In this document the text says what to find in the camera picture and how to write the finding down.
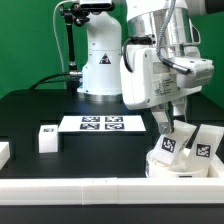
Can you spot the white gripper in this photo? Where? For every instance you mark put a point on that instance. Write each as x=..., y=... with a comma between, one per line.
x=152, y=84

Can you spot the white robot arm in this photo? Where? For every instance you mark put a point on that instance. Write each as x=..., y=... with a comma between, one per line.
x=166, y=26

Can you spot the white marker sheet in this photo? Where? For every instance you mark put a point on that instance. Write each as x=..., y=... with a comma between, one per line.
x=111, y=123

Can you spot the white U-shaped wall fence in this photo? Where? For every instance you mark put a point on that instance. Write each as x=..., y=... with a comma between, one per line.
x=116, y=190

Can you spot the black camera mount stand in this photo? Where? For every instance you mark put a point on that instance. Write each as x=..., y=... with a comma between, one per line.
x=75, y=33

